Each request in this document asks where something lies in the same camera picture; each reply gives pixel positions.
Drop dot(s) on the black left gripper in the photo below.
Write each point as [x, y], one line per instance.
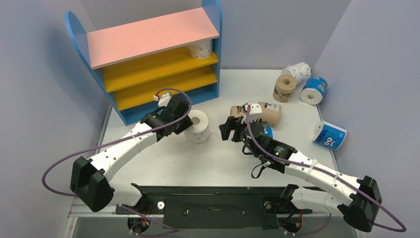
[186, 123]

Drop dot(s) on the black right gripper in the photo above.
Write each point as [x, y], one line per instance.
[234, 128]

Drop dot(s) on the white floral paper roll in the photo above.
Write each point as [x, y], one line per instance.
[201, 50]
[199, 131]
[301, 71]

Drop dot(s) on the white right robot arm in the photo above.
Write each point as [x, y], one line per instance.
[356, 199]

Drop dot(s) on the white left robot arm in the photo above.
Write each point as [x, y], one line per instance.
[91, 178]

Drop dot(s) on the blue pink yellow shelf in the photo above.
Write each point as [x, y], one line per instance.
[131, 62]

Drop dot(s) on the brown cartoon paper roll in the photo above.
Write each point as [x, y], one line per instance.
[238, 111]

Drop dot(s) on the blue wrapped paper roll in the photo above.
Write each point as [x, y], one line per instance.
[329, 135]
[268, 131]
[313, 91]

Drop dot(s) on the brown standing paper roll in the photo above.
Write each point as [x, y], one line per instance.
[284, 88]

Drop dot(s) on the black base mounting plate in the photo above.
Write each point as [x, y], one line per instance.
[200, 207]

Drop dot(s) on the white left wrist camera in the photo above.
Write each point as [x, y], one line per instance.
[163, 100]

